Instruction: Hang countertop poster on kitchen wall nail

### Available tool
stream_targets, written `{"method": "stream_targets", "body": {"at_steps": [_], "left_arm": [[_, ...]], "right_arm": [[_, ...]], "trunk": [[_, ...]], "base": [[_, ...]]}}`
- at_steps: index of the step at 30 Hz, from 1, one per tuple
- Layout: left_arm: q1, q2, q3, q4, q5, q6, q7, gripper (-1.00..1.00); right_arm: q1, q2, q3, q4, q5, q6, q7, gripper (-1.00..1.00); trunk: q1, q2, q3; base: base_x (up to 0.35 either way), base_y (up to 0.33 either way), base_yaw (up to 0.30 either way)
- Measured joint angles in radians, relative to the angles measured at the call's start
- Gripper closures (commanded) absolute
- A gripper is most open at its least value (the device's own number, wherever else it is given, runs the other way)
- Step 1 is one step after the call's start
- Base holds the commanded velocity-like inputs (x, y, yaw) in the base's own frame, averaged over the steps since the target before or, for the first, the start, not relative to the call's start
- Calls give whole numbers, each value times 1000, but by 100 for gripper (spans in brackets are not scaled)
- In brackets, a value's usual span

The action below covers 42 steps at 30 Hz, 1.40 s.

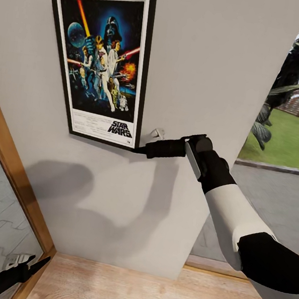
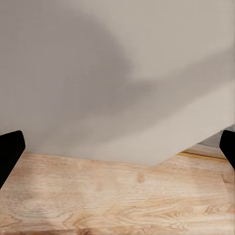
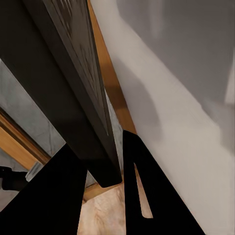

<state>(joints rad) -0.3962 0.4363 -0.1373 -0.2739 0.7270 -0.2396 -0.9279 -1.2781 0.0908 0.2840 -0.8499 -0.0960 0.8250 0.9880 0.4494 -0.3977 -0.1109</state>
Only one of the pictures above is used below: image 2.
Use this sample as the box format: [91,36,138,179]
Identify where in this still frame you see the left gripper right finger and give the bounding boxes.
[219,130,235,170]

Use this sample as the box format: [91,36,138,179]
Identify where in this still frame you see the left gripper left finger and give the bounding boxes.
[0,130,25,189]

